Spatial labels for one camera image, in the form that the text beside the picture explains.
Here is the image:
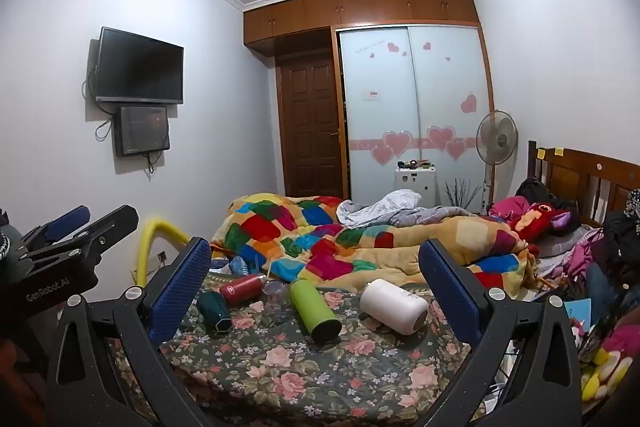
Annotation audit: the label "wall mounted black television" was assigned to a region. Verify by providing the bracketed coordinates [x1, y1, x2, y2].
[91, 27, 184, 105]

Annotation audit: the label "wooden overhead cabinets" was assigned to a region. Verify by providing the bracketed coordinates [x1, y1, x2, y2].
[243, 0, 478, 56]

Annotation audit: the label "dark teal faceted cup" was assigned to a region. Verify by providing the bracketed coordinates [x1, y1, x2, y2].
[196, 291, 232, 335]

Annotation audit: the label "standing electric fan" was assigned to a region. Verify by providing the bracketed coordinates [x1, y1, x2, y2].
[475, 109, 518, 210]

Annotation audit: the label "red plush toy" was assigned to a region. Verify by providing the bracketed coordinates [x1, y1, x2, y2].
[509, 202, 580, 244]

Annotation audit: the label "brown wooden door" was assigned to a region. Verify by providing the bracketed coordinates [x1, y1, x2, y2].
[277, 52, 343, 197]

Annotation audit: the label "sliding wardrobe with hearts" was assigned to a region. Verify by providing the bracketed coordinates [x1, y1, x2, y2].
[337, 24, 489, 212]

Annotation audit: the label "small black wall monitor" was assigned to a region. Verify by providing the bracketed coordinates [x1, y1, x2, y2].
[113, 105, 170, 157]

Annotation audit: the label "white small cabinet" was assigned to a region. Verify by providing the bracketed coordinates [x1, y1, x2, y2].
[394, 167, 437, 207]

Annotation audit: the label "floral dark green bedsheet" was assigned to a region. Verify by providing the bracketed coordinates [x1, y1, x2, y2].
[160, 284, 470, 426]

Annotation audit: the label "yellow foam bed rail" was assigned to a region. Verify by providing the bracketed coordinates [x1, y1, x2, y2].
[134, 218, 190, 287]

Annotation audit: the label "red thermos bottle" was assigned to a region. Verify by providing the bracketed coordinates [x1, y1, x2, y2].
[219, 274, 266, 308]

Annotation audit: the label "clear glass cup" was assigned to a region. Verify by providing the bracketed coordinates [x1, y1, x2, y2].
[262, 280, 288, 310]

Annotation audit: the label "white grey crumpled cloth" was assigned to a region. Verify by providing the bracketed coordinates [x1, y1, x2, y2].
[336, 188, 473, 229]

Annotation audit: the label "wooden headboard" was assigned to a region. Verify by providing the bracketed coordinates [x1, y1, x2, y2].
[527, 141, 639, 227]

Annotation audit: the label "yellow plush toy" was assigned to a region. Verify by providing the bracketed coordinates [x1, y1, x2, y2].
[582, 348, 632, 403]

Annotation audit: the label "blue jeans clothing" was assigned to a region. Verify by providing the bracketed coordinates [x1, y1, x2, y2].
[209, 256, 265, 277]

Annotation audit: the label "green cylindrical bottle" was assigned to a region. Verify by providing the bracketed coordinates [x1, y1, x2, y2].
[288, 280, 342, 345]

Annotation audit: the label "colourful patchwork blanket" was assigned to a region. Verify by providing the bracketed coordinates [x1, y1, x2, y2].
[212, 193, 537, 298]

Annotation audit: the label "white cylindrical cup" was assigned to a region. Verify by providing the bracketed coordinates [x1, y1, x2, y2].
[359, 279, 428, 336]

